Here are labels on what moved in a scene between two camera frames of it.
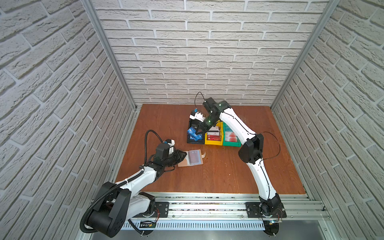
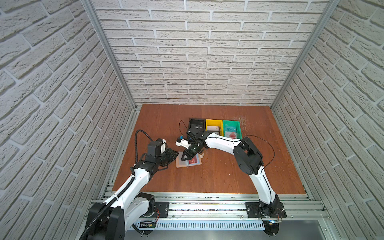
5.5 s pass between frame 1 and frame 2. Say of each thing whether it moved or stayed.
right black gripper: moved
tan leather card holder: stayed
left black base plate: stayed
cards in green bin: stayed
